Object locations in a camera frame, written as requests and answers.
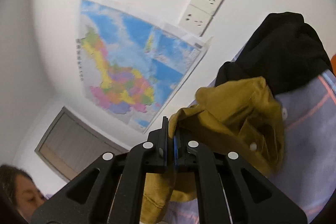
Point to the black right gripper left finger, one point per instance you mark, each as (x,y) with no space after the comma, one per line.
(109,190)

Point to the person's head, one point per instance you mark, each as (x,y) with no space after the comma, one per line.
(21,191)

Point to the olive mustard jacket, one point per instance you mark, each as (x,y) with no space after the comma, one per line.
(240,116)

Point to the colourful wall map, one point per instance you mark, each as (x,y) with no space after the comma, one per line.
(130,63)

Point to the purple plaid bed sheet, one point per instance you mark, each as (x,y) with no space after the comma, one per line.
(307,173)

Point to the black garment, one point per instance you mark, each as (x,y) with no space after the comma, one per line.
(284,50)

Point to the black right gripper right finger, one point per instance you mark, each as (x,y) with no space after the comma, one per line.
(229,189)

